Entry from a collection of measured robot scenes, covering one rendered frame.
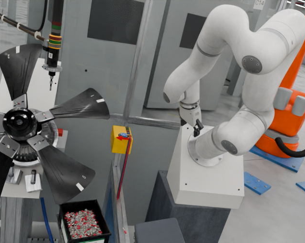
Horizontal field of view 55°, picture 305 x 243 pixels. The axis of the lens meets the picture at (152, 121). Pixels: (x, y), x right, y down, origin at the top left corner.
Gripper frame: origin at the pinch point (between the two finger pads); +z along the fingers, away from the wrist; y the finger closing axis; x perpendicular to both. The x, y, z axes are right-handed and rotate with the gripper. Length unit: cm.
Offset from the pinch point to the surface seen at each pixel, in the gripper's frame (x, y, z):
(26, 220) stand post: 87, 47, 57
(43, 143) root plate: 58, 22, -13
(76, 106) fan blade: 39, 27, -19
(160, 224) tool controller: 43, -42, -27
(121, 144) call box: 25.1, 26.4, 16.1
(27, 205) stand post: 82, 49, 47
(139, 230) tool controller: 49, -40, -28
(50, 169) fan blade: 60, 9, -10
